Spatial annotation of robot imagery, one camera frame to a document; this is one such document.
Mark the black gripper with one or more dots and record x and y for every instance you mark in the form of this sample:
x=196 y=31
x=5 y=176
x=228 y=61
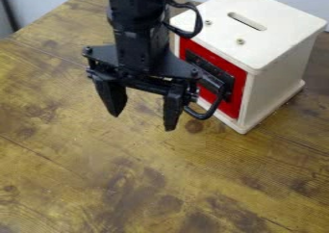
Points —
x=141 y=63

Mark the black metal drawer handle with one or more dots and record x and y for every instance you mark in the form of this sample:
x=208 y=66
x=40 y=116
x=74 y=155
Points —
x=217 y=81

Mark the red wooden drawer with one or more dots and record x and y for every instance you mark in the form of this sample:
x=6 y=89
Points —
x=232 y=107

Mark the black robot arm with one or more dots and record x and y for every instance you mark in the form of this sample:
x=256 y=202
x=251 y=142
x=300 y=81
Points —
x=130 y=15

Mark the white wooden box cabinet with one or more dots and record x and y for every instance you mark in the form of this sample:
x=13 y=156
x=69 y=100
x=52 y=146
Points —
x=259 y=40

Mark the dark pole at left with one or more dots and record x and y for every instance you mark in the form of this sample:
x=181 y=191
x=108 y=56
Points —
x=10 y=15

